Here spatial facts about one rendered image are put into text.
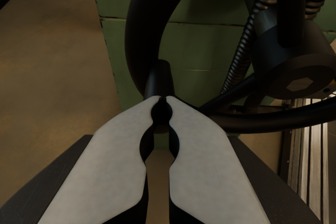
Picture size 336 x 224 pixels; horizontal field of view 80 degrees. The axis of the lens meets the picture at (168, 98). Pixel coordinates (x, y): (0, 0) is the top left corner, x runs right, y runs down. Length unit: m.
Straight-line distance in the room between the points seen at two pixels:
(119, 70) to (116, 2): 0.17
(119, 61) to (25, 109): 0.85
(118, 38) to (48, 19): 1.30
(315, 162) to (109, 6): 0.85
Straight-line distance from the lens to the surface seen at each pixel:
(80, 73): 1.27
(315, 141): 0.98
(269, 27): 0.22
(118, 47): 0.42
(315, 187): 0.91
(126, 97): 0.57
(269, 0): 0.24
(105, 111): 1.09
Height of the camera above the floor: 0.94
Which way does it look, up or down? 58 degrees down
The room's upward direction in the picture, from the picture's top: 8 degrees clockwise
